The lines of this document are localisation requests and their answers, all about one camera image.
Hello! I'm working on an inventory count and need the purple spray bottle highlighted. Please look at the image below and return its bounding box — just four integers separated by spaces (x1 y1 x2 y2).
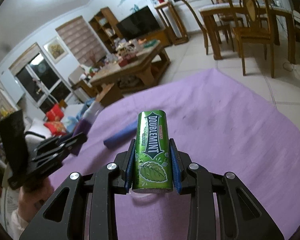
71 101 103 156

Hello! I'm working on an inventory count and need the green doublemint gum can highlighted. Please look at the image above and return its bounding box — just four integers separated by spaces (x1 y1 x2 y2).
132 110 173 193

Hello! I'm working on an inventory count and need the person left hand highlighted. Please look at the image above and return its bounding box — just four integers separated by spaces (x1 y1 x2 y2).
18 178 54 222

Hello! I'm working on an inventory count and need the white sofa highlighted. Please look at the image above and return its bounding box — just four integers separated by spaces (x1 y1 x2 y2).
25 102 88 147

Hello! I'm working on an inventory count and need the red cushion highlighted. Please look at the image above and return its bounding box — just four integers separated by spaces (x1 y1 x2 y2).
44 121 67 136

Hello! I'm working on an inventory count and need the blue pen tube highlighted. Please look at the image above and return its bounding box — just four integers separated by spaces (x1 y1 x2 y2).
103 121 138 149

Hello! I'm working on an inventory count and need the wooden chair backrest near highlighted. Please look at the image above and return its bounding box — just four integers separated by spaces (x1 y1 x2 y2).
95 83 123 107

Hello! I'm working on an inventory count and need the purple table cloth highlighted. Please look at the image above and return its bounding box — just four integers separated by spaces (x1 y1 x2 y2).
50 69 300 239

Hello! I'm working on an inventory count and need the framed yellow flower picture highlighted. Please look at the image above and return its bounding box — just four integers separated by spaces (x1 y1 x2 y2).
44 36 68 63

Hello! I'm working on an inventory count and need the wooden coffee table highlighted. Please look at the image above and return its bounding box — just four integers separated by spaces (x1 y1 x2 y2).
90 41 170 94

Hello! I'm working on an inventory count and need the wooden bookshelf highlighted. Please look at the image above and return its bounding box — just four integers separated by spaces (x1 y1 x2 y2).
89 7 123 53

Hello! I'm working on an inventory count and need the black television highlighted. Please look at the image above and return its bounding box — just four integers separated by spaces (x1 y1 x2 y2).
116 6 160 41

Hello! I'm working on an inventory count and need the tall wooden plant stand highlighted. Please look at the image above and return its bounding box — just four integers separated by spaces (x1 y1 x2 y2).
155 1 189 45

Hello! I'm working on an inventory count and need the wooden dining table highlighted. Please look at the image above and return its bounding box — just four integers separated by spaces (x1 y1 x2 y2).
198 2 297 65

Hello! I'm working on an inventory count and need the wooden side chair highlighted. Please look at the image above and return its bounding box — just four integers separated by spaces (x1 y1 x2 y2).
181 0 223 55

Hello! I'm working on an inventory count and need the wooden dining chair front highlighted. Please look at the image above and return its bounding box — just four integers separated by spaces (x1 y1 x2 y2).
228 0 275 77

